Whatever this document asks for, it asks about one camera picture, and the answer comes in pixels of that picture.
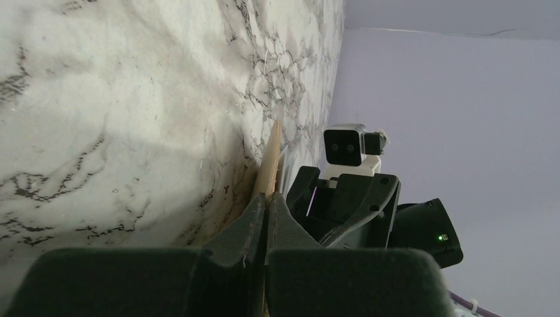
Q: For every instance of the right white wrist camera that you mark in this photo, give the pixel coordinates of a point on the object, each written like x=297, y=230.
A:
x=351, y=149

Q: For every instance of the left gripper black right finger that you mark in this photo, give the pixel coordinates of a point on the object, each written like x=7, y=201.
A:
x=304, y=279

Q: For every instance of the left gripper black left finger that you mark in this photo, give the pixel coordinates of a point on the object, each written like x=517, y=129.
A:
x=221, y=278

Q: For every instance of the beige leather card holder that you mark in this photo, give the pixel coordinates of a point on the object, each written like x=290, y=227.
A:
x=269, y=176

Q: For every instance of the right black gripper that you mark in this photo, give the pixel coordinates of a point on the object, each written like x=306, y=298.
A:
x=362, y=212

